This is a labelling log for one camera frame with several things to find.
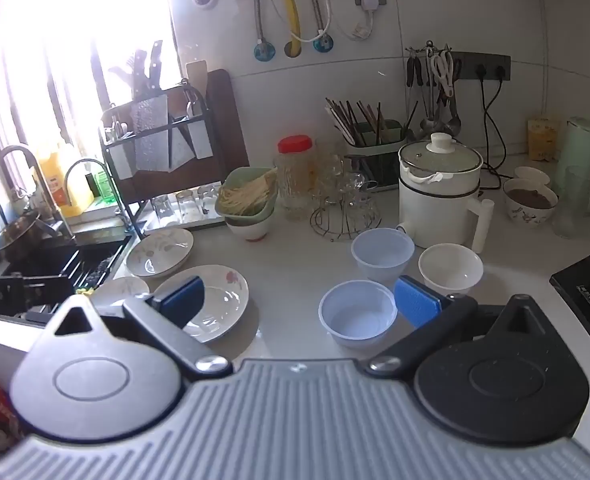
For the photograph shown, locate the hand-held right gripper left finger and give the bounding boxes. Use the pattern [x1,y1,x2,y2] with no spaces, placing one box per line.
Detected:
[42,276,234,382]

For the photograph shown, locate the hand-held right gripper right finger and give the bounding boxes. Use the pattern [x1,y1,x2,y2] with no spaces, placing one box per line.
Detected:
[362,276,556,379]

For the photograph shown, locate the white plate with red flower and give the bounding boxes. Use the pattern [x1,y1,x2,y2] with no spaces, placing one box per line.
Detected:
[152,264,250,344]

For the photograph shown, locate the white ceramic bowl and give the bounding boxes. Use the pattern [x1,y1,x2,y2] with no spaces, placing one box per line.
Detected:
[418,243,484,297]

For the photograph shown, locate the large leaf pattern plate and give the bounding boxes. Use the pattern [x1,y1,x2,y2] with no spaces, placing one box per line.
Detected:
[126,227,195,279]

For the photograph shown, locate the clear plastic bowl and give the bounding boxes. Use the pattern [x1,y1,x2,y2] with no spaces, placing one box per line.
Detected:
[318,280,399,350]
[351,228,416,284]

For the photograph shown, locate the small leaf pattern plate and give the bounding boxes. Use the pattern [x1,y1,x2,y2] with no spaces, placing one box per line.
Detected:
[92,276,151,319]

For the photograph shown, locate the metal pot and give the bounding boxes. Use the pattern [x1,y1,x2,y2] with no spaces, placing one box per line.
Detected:
[0,209,58,267]

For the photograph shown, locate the black kitchen sink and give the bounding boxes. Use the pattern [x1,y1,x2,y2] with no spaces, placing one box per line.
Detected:
[0,234,134,306]

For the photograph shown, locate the upturned drinking glass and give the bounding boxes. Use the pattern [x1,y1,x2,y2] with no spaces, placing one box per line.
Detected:
[175,190,200,222]
[197,184,222,217]
[150,194,172,226]

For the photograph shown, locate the white bowl under strainer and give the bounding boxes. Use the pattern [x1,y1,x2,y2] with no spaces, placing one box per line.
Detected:
[224,211,275,242]

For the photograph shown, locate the white electric cooking pot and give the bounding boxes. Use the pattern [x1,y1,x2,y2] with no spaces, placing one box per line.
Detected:
[396,160,496,254]

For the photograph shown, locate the green strainer basket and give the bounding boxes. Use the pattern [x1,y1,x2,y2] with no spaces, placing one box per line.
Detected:
[214,166,280,222]

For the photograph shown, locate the pale dried food strips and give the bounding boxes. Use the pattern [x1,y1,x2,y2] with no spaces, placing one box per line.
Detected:
[218,169,279,216]

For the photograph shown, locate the yellow detergent bottle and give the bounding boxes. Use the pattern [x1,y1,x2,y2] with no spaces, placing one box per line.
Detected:
[39,142,95,212]

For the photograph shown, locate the set of clear glass cups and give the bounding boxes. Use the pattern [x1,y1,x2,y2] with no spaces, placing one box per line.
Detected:
[311,149,380,213]

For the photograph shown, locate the green bottle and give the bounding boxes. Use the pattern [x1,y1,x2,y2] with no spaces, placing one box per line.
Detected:
[87,166,114,206]

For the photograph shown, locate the tall metal faucet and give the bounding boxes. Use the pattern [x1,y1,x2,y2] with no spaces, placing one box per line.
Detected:
[0,144,72,233]

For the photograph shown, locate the glass pot lid white knob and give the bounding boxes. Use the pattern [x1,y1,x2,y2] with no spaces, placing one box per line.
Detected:
[398,132,484,175]

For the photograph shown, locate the green chopstick holder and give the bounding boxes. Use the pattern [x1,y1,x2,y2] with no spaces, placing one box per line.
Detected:
[343,120,409,192]

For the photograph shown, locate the patterned bowl with brown contents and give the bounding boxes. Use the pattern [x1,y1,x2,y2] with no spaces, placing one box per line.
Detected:
[503,178,560,227]

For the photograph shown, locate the black dish rack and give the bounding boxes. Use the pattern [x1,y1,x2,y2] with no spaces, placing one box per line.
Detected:
[98,79,228,235]

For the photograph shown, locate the small metal faucet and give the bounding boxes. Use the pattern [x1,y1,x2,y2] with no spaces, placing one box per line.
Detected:
[64,158,110,202]

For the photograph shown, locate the clear jar with red lid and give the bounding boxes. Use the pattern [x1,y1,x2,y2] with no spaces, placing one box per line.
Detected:
[274,134,317,222]

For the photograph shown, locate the patterned ceramic bowl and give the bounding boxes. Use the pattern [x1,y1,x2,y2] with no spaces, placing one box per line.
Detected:
[513,165,551,187]

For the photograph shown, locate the black cooktop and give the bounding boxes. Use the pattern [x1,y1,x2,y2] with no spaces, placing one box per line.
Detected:
[549,241,590,332]

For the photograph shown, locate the brown wooden cutting board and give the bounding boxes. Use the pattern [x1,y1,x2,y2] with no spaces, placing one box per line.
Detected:
[195,68,251,197]

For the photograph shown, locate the tall clear glass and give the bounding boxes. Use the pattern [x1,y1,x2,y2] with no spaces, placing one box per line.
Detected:
[552,165,590,240]

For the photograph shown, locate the bunch of chopsticks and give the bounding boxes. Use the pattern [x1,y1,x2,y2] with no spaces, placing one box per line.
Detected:
[325,97,391,147]

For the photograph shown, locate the hanging kitchen utensil rack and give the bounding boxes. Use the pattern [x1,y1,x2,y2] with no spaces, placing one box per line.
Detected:
[405,39,464,137]

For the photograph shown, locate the pale green kettle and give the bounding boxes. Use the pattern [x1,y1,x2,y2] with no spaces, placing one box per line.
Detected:
[555,116,590,204]

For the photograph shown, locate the wooden spatula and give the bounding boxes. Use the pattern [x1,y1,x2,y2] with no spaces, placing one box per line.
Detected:
[184,59,209,92]

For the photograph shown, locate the set of kitchen knives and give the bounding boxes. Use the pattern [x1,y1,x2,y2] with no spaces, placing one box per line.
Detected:
[109,39,167,102]

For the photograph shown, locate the yellow pipe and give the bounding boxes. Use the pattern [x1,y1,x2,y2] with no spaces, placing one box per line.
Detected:
[277,0,304,57]

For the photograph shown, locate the round wire cup rack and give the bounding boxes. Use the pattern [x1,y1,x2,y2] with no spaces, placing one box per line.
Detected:
[309,194,382,241]

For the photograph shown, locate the black power cable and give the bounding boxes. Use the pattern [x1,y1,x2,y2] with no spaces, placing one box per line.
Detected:
[490,65,516,187]
[477,65,498,182]

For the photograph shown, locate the white handled scissors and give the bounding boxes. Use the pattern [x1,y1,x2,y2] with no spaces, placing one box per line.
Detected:
[432,51,456,99]

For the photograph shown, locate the black wall power strip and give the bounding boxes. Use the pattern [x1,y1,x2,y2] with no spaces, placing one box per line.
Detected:
[427,52,512,83]

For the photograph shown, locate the white cable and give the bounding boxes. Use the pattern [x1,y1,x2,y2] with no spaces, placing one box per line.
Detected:
[251,0,377,44]

